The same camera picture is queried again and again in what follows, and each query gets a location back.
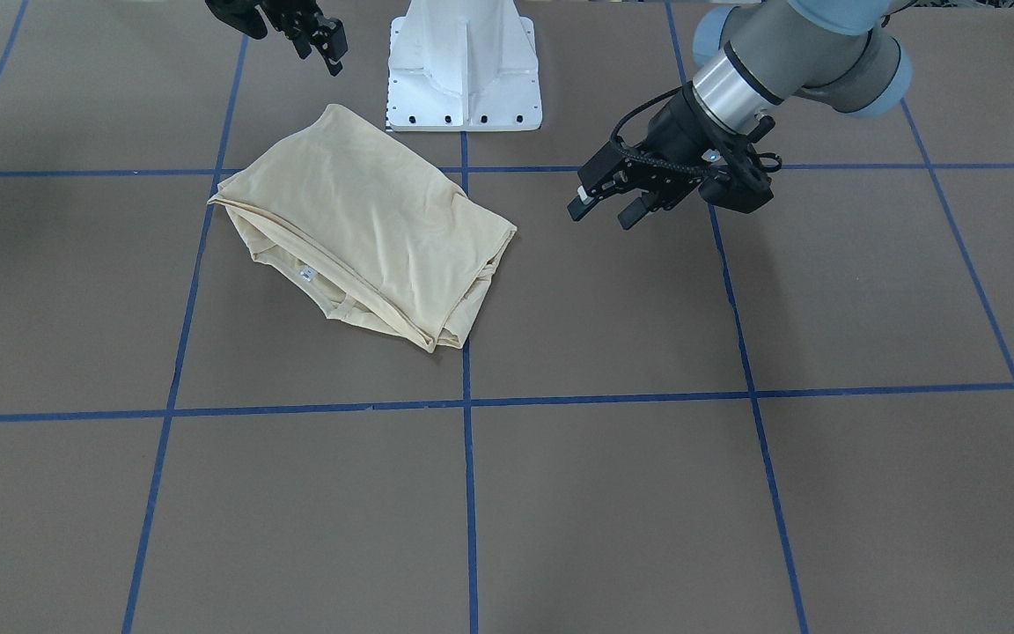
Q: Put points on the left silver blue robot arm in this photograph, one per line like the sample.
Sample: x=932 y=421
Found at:
x=752 y=58

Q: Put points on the cream long-sleeve graphic shirt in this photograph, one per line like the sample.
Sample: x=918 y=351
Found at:
x=371 y=232

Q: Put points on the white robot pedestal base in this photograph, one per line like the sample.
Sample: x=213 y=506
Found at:
x=463 y=66

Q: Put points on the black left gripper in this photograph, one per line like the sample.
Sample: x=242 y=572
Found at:
x=676 y=124

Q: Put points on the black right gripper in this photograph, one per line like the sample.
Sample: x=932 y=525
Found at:
x=281 y=15

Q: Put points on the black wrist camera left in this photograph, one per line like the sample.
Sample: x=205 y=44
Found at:
x=743 y=183

